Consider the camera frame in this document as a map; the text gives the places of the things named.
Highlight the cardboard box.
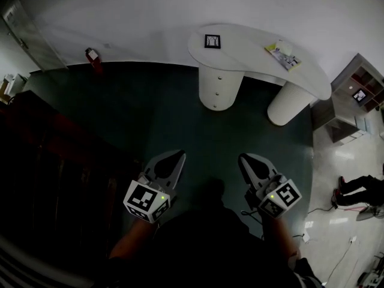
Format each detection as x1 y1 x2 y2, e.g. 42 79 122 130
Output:
0 73 28 103

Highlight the black framed square tag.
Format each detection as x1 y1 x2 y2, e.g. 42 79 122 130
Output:
204 34 223 49

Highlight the person's dark clothing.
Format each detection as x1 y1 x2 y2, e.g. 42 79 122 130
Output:
106 205 326 288

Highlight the person's right forearm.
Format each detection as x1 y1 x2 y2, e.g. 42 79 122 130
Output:
260 211 298 270

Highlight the striped mat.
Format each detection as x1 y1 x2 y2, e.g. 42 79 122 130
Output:
0 235 94 288

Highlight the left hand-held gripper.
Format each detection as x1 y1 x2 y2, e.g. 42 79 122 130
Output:
122 149 187 224

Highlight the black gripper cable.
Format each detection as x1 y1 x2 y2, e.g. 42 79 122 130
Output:
241 209 262 222

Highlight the white curved desk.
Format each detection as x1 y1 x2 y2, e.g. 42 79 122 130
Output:
187 23 332 127

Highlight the red fire extinguisher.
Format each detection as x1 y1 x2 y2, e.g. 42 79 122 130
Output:
84 47 104 76

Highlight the black floor cable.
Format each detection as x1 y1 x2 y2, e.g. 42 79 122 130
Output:
306 204 338 215

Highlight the white ribbed desk leg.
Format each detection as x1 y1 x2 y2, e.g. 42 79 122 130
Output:
267 81 314 127

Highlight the grey door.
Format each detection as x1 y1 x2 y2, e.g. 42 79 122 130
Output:
1 0 69 72

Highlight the yellow edged booklet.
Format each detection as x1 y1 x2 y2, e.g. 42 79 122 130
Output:
264 44 302 72

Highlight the dark wooden cabinet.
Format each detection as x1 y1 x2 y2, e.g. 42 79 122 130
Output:
0 89 143 262

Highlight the person's left forearm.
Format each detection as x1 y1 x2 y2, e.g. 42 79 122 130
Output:
109 218 157 259

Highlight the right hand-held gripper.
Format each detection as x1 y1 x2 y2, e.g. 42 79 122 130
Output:
238 153 302 220

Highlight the grey wooden shelf unit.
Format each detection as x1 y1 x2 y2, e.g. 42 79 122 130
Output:
311 52 384 146

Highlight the white ribbed drawer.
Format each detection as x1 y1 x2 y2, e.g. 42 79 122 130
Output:
199 85 241 101
200 98 238 112
199 64 245 87

